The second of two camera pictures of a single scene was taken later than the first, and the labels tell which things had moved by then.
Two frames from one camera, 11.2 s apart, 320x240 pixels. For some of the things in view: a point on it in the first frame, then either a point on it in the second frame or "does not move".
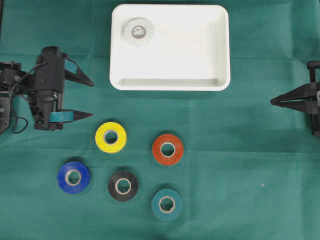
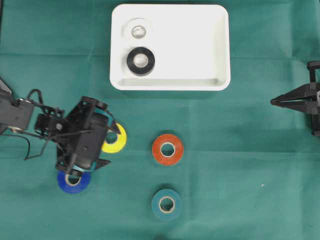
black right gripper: (305, 97) does not move
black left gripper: (52, 69) → (82, 134)
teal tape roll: (166, 204) does not move
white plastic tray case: (166, 47) does not move
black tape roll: (120, 175) → (145, 70)
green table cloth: (226, 164) does not move
